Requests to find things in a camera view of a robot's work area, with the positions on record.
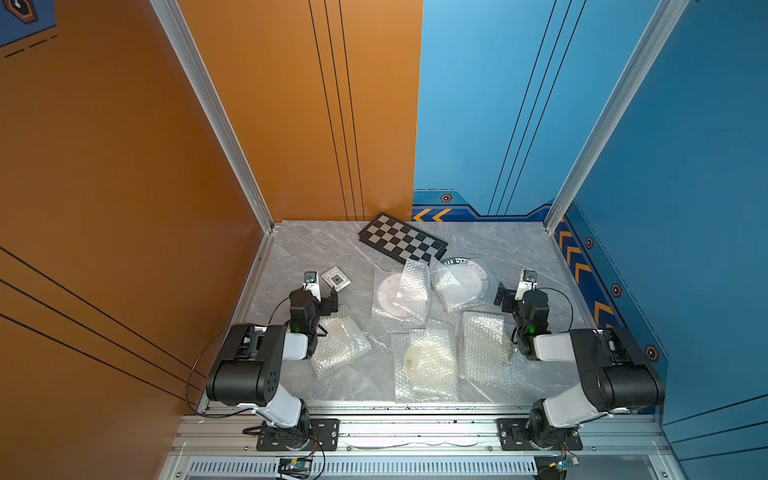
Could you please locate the right bubble wrapped plate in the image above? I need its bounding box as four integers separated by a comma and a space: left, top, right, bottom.
459, 311, 519, 391

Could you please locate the patterned plate in bubble wrap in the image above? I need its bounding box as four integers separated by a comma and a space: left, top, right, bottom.
430, 257, 498, 313

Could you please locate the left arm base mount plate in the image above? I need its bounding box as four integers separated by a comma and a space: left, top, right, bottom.
256, 418, 340, 452

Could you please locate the small square marker tile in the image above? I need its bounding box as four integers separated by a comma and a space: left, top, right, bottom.
321, 266, 351, 292

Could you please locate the black white checkerboard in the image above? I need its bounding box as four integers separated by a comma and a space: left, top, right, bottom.
358, 212, 448, 264

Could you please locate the left bubble wrapped plate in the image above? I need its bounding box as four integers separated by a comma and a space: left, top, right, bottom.
310, 305, 372, 378

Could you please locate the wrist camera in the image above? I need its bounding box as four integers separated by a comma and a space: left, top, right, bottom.
303, 271, 321, 301
515, 269, 538, 301

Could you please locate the bubble wrap sheet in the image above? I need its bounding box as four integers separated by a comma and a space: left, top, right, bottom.
391, 319, 459, 403

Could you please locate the cream yellow dinner plate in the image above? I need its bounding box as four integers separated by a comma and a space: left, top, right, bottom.
403, 335, 457, 397

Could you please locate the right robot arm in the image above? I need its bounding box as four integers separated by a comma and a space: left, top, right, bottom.
494, 282, 665, 450

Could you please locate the left circuit board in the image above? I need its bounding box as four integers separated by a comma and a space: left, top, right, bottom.
276, 457, 313, 480

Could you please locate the right circuit board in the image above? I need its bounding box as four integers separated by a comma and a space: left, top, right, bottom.
533, 454, 581, 480

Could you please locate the bubble wrapped plate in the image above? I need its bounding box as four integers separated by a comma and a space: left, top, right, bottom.
459, 311, 519, 391
310, 305, 372, 378

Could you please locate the circuit board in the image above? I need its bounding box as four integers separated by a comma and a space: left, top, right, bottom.
276, 457, 313, 480
533, 454, 581, 480

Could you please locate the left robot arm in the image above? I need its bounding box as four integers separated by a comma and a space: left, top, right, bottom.
206, 287, 338, 451

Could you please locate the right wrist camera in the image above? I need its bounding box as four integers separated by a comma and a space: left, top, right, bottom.
515, 269, 538, 301

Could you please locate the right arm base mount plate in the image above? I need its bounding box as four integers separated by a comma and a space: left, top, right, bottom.
496, 417, 583, 451

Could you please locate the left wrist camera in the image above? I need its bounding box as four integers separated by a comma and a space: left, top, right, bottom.
303, 271, 321, 301

